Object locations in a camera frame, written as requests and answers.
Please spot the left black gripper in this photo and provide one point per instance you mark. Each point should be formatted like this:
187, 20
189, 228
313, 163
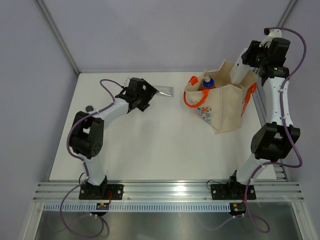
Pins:
149, 93

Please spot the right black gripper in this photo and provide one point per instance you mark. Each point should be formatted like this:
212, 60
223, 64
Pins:
248, 58

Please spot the white rectangular bottle black cap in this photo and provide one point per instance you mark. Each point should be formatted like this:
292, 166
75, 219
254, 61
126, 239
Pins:
239, 70

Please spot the silver tube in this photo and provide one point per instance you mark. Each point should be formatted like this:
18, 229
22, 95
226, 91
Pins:
167, 91

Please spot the orange bottle blue cap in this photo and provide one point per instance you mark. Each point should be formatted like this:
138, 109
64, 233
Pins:
207, 83

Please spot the canvas tote bag orange handles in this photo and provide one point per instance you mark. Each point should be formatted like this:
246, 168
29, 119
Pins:
223, 106

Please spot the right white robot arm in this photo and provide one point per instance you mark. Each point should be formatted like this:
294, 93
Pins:
276, 138

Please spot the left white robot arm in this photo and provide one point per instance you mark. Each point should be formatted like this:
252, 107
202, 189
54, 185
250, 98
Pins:
86, 136

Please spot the clear bottle dark cap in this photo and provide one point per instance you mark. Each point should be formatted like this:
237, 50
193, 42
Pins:
89, 109

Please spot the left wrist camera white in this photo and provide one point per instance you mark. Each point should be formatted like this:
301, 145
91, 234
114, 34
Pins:
127, 82

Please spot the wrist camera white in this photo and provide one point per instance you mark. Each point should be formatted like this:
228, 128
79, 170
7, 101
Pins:
270, 34
127, 82

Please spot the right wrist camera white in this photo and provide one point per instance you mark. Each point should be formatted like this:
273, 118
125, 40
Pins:
270, 34

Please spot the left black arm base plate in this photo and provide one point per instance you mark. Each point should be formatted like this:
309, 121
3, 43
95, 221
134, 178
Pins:
115, 192

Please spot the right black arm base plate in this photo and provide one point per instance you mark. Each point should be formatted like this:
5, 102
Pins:
226, 192

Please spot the aluminium rail frame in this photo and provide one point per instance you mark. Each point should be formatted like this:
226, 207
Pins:
175, 191

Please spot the white slotted cable duct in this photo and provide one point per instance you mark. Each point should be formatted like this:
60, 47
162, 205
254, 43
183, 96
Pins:
136, 207

